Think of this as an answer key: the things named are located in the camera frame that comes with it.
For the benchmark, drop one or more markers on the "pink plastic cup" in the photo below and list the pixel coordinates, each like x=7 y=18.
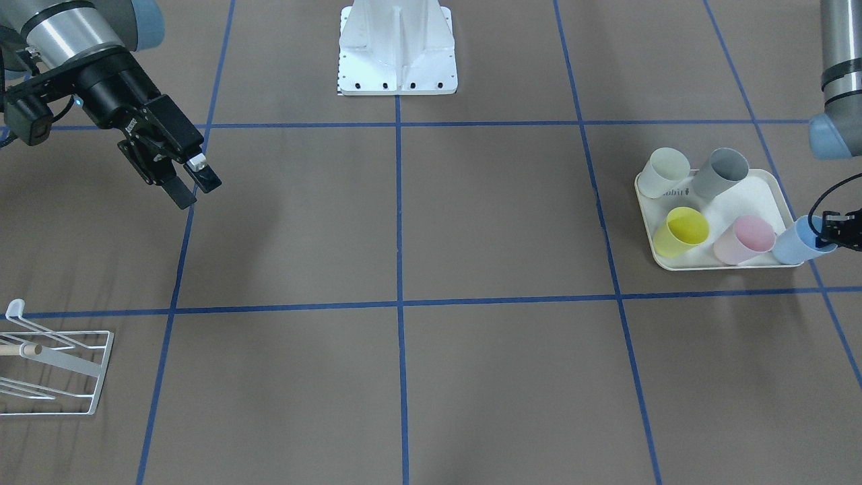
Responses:
x=749 y=236

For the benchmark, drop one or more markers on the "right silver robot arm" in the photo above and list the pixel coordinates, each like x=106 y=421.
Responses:
x=84 y=51

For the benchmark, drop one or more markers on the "cream white plastic cup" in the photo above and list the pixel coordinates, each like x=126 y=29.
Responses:
x=665 y=169

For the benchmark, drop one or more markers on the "cream plastic tray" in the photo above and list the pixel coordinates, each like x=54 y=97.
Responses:
x=758 y=194

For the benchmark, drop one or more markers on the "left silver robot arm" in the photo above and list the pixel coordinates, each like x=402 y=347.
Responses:
x=836 y=133

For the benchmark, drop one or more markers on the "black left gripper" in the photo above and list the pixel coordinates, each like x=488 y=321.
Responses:
x=842 y=229

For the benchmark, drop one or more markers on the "light blue plastic cup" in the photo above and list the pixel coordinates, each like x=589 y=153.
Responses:
x=798 y=244

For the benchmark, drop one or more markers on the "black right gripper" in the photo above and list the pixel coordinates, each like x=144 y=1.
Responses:
x=108 y=92

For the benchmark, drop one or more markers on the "yellow plastic cup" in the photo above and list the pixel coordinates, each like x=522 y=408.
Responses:
x=682 y=229

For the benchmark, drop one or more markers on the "grey plastic cup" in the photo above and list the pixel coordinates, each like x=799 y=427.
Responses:
x=724 y=169

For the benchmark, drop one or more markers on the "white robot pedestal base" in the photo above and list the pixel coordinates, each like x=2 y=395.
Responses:
x=396 y=48

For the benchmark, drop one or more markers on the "white wire cup rack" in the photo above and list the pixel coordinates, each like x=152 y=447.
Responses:
x=51 y=372

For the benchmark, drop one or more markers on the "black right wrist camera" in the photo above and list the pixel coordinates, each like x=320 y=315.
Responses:
x=29 y=118

